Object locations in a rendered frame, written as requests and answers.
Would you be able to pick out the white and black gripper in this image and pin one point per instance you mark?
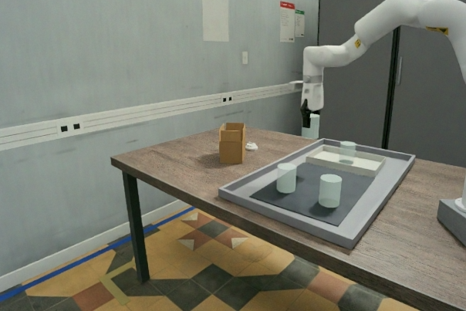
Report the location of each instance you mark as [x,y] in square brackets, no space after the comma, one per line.
[312,98]

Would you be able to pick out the brown cardboard box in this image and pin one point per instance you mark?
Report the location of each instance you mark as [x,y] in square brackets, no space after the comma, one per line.
[232,143]

